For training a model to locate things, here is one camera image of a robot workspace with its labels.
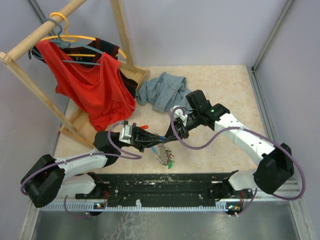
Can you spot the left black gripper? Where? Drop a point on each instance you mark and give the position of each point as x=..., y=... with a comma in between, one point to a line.
x=142, y=138

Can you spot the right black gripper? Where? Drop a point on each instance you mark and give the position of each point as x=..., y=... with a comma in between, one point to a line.
x=181, y=131

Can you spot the red key tag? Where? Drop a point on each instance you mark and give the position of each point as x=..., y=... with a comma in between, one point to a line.
x=144, y=127

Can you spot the bunch of keys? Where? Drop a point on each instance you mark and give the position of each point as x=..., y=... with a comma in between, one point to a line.
x=163, y=155

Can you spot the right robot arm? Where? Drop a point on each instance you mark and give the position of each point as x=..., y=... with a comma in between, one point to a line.
x=274, y=163

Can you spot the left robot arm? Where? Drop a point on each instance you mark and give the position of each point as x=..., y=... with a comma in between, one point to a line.
x=51, y=177

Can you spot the blue denim shirt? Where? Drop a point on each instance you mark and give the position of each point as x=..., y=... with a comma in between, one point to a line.
x=164, y=92

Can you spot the red tank top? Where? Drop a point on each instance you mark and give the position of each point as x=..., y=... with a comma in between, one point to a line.
x=96, y=89

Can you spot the wooden clothes rack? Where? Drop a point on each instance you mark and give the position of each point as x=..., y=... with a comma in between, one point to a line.
x=25, y=122

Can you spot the teal hanger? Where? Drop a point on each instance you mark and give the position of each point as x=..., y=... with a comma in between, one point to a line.
x=60, y=43

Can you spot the yellow hanger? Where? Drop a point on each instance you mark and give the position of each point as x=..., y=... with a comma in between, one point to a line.
x=67, y=36

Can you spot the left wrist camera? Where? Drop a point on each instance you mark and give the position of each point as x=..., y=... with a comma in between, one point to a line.
x=125, y=134

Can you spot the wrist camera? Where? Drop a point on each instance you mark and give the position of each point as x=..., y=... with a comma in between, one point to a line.
x=180, y=114
x=125, y=134

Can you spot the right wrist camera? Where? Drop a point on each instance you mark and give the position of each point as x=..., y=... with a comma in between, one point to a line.
x=180, y=114

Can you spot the right aluminium corner post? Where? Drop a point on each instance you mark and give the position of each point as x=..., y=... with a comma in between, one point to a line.
x=273, y=34

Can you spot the aluminium corner post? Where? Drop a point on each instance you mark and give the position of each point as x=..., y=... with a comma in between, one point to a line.
x=37, y=10
x=273, y=34

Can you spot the aluminium frame rail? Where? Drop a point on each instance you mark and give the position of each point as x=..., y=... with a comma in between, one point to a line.
x=288, y=190

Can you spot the left aluminium corner post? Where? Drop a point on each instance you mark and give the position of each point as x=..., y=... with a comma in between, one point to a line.
x=37, y=10

